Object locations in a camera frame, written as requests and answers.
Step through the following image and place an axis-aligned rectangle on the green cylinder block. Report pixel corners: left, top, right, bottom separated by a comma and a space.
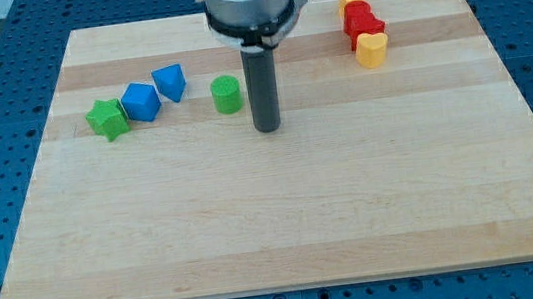
210, 75, 243, 115

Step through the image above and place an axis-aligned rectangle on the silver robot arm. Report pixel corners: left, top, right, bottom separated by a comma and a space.
194, 0, 308, 53

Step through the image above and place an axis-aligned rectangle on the blue triangle block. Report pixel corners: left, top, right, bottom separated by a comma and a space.
151, 64, 187, 103

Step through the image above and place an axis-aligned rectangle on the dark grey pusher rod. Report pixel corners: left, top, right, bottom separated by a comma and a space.
240, 49, 281, 133

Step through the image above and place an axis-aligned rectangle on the wooden board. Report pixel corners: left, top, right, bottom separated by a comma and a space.
0, 0, 533, 299

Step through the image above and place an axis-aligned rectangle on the blue cube block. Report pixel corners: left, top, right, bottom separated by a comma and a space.
121, 83, 162, 122

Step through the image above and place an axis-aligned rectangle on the yellow heart block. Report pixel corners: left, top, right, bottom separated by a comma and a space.
355, 32, 389, 69

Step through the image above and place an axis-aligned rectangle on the red star block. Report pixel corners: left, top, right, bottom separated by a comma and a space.
343, 14, 386, 51

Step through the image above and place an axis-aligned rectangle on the green star block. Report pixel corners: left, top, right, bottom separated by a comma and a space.
85, 98, 130, 142

